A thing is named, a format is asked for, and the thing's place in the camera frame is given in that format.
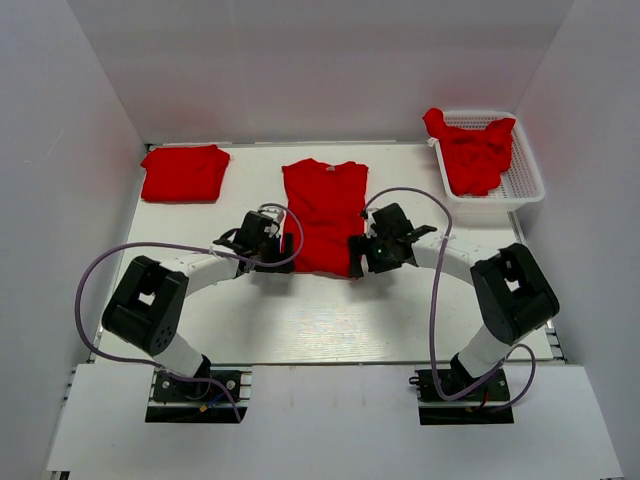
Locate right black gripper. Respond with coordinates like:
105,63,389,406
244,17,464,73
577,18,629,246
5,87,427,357
347,231,403,278

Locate red t shirt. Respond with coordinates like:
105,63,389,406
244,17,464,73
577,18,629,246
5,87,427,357
141,145,231,204
282,158,369,278

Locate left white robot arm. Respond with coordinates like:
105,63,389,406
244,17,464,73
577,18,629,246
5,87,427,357
102,204,301,399

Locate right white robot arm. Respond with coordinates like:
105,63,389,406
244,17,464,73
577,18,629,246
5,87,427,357
348,203,560,399

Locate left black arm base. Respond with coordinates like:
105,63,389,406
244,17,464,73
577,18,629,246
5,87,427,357
145,367,252,424

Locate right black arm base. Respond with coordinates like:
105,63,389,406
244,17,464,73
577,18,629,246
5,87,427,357
408,369,514,426

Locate red t shirts in basket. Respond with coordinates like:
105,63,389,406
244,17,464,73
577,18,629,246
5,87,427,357
423,108,516,196

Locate white plastic basket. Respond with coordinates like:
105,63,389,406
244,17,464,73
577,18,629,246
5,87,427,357
428,110,545,217

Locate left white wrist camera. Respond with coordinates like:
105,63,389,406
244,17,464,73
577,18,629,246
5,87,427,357
262,207,286,237

